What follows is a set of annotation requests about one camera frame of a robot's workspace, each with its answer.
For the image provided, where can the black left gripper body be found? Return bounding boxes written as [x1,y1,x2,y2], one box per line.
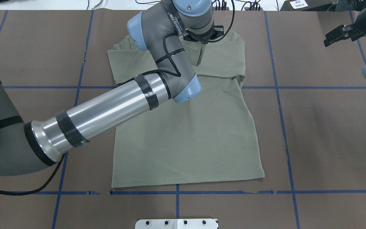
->
[183,25,225,44]

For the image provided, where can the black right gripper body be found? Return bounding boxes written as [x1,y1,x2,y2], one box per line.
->
[342,24,361,41]

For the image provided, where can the olive green long-sleeve shirt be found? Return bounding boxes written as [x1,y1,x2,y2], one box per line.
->
[112,31,265,188]

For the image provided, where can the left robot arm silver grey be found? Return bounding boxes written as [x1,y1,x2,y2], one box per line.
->
[0,0,225,176]

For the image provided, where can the black plug cluster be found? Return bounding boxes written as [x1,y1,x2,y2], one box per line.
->
[212,0,263,11]

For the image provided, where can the brown table mat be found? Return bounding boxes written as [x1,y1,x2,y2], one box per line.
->
[0,9,366,229]

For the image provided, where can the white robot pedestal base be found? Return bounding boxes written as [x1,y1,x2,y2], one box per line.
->
[135,219,219,229]

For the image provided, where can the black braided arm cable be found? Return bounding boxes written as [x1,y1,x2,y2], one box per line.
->
[0,0,236,196]

